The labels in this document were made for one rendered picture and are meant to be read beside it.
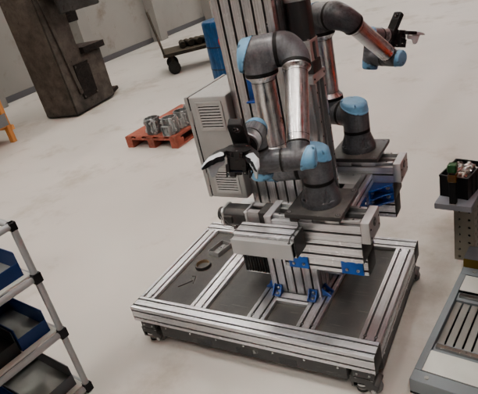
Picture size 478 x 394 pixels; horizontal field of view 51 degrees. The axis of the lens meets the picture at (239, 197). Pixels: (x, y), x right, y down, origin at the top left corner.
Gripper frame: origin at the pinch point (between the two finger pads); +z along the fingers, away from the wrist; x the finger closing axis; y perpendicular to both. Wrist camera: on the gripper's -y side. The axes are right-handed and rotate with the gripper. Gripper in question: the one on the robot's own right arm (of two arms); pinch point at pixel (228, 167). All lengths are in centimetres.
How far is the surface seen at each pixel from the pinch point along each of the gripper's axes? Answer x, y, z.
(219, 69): 168, 115, -544
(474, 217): -89, 85, -128
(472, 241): -90, 100, -128
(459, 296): -80, 107, -90
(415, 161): -70, 116, -262
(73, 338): 120, 141, -66
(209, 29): 176, 62, -544
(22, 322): 107, 89, -23
